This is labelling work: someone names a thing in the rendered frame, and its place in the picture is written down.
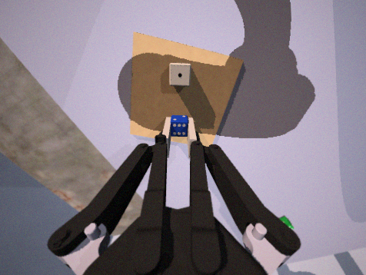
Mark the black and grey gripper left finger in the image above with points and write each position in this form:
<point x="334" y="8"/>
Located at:
<point x="84" y="238"/>

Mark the tan flat mat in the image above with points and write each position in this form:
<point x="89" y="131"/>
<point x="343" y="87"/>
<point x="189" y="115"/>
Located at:
<point x="213" y="78"/>

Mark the blue die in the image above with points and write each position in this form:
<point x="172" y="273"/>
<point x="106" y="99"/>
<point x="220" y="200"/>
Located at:
<point x="179" y="125"/>

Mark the green die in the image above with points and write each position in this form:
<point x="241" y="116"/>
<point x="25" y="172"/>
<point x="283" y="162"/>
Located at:
<point x="287" y="222"/>

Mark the white die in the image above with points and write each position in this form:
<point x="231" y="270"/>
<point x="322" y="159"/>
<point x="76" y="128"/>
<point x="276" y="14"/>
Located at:
<point x="179" y="74"/>

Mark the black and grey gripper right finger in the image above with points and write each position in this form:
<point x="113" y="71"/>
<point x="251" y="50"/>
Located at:
<point x="268" y="239"/>

